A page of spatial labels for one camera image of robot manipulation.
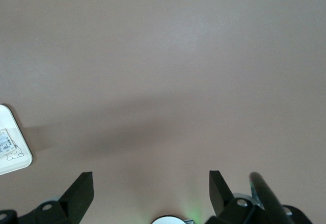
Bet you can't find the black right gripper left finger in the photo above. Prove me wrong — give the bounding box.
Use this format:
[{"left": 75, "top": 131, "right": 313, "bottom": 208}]
[{"left": 19, "top": 172, "right": 94, "bottom": 224}]

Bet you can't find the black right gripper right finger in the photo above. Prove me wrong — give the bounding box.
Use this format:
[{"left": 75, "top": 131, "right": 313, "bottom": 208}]
[{"left": 205, "top": 170, "right": 256, "bottom": 224}]

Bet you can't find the cream rectangular tray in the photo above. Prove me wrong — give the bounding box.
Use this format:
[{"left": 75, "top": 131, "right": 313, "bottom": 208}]
[{"left": 0, "top": 103, "right": 33, "bottom": 176}]

